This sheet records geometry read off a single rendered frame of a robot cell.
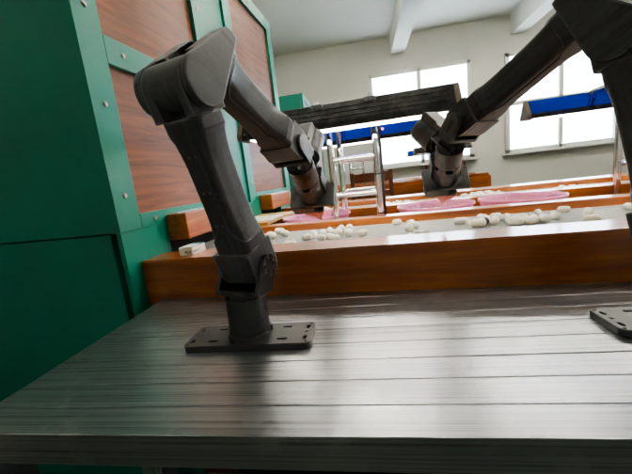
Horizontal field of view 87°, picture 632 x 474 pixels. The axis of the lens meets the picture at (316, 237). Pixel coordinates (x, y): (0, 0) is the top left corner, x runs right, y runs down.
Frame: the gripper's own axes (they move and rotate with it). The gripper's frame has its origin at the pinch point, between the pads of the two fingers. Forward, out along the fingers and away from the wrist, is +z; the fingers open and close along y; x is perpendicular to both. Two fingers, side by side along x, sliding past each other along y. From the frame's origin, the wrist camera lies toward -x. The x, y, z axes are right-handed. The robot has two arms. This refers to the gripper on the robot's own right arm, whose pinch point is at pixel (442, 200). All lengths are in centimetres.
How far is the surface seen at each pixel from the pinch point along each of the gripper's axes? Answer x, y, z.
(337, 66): -473, 78, 258
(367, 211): -27, 22, 41
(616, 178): -28, -65, 37
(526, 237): 20.9, -10.3, -15.5
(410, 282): 26.5, 10.6, -10.6
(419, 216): -6.3, 4.4, 16.6
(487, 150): -355, -151, 380
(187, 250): 17, 61, -14
